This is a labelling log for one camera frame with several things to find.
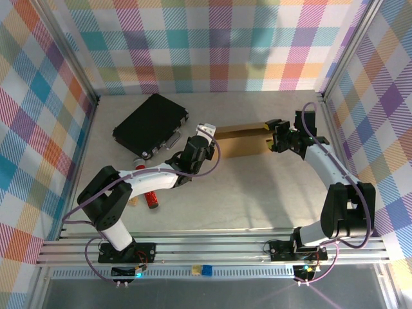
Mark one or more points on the grey metal plate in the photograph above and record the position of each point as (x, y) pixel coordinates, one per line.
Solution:
(209, 296)

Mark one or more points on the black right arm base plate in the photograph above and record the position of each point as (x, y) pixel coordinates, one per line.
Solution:
(280, 251)

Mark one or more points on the small wooden block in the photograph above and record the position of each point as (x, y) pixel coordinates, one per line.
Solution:
(134, 202)

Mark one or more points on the brown cardboard box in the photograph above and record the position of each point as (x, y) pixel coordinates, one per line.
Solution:
(244, 145)

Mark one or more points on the black hard case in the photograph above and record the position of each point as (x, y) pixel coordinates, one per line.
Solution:
(148, 125)

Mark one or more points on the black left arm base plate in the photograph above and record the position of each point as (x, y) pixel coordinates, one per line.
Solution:
(145, 251)

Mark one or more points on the red glitter tube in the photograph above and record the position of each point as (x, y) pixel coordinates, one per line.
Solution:
(153, 199)

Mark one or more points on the small tan block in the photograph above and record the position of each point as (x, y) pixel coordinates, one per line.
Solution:
(196, 269)

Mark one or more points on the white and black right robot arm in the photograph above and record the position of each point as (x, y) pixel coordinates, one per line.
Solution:
(328, 164)

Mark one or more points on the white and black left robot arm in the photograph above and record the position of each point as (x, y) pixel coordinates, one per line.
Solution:
(151, 180)

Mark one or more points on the aluminium frame post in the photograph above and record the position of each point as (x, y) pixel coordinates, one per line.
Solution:
(351, 48)
(64, 51)

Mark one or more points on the small blue block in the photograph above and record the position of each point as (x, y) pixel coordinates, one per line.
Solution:
(207, 270)

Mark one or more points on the aluminium side rail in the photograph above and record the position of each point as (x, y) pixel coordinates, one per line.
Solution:
(90, 122)
(333, 128)

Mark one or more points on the aluminium frame beam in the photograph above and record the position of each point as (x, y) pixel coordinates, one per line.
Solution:
(209, 251)

